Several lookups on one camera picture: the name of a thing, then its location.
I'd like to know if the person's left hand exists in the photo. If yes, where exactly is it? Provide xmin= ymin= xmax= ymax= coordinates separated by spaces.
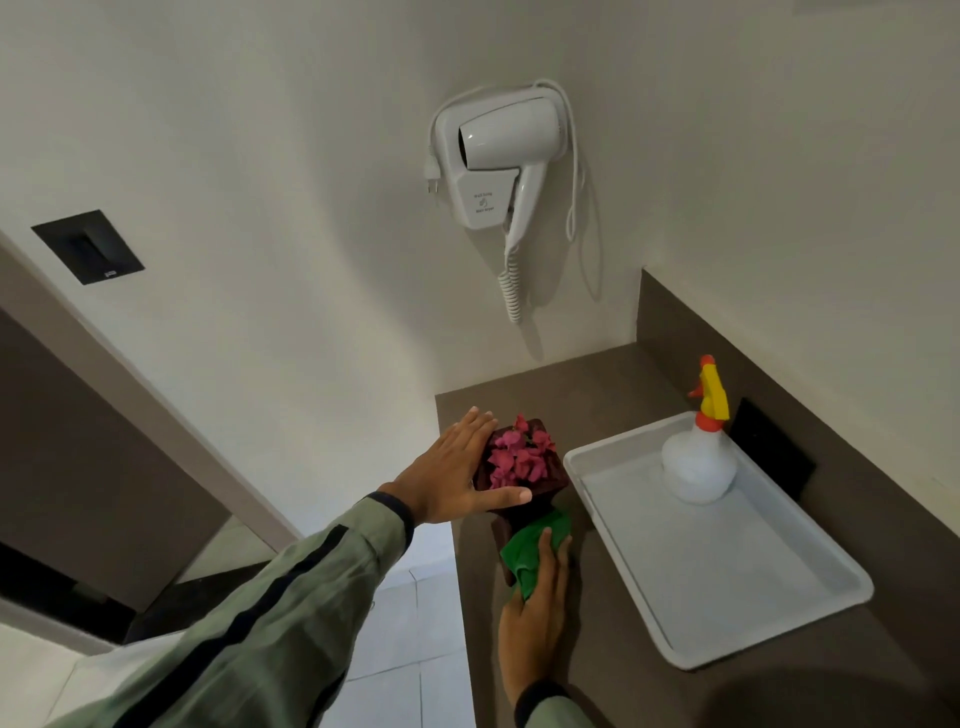
xmin=378 ymin=407 xmax=534 ymax=527

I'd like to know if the person's right hand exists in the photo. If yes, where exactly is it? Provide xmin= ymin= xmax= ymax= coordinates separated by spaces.
xmin=498 ymin=527 xmax=573 ymax=707

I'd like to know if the dark pot with pink flowers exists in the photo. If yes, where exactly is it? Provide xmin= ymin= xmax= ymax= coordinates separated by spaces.
xmin=472 ymin=414 xmax=571 ymax=588

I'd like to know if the green cleaning cloth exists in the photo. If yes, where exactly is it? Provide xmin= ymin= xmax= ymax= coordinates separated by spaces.
xmin=499 ymin=507 xmax=574 ymax=603

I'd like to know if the person's right forearm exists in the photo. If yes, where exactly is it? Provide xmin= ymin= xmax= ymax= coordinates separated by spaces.
xmin=513 ymin=678 xmax=595 ymax=728

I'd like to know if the person's left forearm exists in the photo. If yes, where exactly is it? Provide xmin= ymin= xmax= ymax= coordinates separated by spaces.
xmin=45 ymin=491 xmax=417 ymax=728

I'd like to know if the white plastic tray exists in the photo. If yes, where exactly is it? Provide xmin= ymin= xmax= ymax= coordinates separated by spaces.
xmin=562 ymin=410 xmax=876 ymax=672

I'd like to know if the white spray bottle yellow nozzle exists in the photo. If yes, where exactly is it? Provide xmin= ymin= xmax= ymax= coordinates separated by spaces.
xmin=660 ymin=354 xmax=738 ymax=506

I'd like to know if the black rectangular box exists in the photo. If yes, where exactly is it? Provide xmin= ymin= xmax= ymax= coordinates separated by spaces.
xmin=728 ymin=397 xmax=817 ymax=502

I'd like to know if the white hair dryer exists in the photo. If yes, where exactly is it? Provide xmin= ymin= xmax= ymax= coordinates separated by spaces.
xmin=456 ymin=96 xmax=565 ymax=258

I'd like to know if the dark brown door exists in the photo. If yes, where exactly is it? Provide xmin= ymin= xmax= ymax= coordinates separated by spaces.
xmin=0 ymin=307 xmax=232 ymax=615

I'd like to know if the white coiled cord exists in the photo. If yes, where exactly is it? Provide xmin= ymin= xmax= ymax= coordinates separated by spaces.
xmin=497 ymin=241 xmax=528 ymax=326

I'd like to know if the white power cable with plug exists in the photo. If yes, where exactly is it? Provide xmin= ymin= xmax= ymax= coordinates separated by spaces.
xmin=423 ymin=78 xmax=587 ymax=246

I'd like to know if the beige door frame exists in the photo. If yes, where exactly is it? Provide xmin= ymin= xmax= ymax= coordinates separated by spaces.
xmin=0 ymin=231 xmax=303 ymax=554

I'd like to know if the black wall plate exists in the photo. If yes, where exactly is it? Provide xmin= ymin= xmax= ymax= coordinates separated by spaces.
xmin=30 ymin=209 xmax=146 ymax=287

